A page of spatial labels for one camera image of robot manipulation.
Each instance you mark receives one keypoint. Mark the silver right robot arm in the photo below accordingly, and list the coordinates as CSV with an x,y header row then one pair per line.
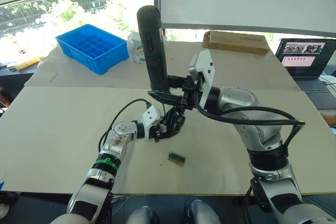
x,y
236,98

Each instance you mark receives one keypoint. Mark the blue plastic compartment bin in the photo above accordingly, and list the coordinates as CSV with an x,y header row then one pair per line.
x,y
92,48

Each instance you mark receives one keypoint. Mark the open laptop computer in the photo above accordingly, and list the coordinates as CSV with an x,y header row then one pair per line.
x,y
302,58

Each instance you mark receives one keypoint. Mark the brown cardboard box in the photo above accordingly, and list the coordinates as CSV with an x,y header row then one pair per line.
x,y
236,42

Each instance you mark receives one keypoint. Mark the black electric screwdriver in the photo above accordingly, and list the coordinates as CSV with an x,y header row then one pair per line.
x,y
152,51

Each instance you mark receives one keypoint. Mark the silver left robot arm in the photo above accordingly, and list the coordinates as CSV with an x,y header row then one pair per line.
x,y
120,129

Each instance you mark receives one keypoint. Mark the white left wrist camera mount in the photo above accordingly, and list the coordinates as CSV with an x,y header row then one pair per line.
x,y
152,115

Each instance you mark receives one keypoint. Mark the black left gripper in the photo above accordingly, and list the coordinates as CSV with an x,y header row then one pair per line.
x,y
159,132

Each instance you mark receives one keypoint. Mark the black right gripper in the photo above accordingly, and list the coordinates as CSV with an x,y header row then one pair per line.
x,y
190,90

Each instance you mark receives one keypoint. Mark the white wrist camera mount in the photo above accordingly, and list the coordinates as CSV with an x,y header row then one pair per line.
x,y
206,64
152,115

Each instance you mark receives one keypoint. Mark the grey rounded shape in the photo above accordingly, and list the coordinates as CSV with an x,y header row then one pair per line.
x,y
202,212
141,216

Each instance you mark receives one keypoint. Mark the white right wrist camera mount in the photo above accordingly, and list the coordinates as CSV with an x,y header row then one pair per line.
x,y
206,64

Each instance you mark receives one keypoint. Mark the black side desk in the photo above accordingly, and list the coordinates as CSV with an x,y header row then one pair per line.
x,y
15,85

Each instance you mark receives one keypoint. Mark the small green wooden block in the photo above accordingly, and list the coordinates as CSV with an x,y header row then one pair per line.
x,y
177,159

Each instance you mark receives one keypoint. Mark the yellow flat object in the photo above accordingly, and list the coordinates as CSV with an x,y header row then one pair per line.
x,y
26,64

